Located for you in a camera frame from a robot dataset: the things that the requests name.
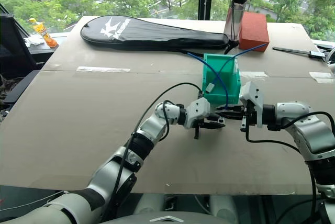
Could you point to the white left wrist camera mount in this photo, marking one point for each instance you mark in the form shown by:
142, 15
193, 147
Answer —
197, 109

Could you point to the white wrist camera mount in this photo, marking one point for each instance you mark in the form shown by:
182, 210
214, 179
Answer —
197, 109
252, 93

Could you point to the black racket cover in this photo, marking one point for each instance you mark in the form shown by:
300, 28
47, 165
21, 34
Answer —
146, 33

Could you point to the black mesh chair back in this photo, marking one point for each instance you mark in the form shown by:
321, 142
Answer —
13, 46

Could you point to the green plastic bin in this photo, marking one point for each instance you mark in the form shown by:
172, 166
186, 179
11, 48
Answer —
233, 77

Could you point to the orange drink bottle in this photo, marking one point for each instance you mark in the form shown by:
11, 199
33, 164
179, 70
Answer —
47, 35

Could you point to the thin metal bar tool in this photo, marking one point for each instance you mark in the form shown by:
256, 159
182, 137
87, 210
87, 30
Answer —
295, 51

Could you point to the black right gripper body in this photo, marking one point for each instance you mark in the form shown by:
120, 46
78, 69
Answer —
250, 115

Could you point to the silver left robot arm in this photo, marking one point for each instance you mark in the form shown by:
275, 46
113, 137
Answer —
149, 129

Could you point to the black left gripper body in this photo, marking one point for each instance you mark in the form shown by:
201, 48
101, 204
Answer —
213, 120

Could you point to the white rounded shape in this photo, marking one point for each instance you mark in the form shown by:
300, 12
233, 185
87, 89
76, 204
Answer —
151, 204
223, 208

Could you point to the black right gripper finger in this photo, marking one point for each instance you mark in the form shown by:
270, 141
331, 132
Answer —
233, 109
233, 116

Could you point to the clear tape strip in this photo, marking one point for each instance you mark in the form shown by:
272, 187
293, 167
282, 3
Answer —
322, 76
102, 69
254, 74

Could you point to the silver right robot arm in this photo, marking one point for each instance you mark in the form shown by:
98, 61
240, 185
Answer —
314, 129

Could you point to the clear bottle with black lid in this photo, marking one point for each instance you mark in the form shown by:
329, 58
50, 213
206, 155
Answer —
235, 17

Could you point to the grey robot torso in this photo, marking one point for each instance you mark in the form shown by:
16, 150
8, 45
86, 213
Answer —
162, 220

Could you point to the crumpled white tissue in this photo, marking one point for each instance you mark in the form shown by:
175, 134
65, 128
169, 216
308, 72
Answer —
32, 41

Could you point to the red brick block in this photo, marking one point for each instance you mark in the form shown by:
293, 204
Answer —
254, 30

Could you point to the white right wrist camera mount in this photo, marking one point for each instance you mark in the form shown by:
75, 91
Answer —
252, 93

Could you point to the black flat panel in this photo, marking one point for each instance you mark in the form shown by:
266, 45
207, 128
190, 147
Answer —
23, 85

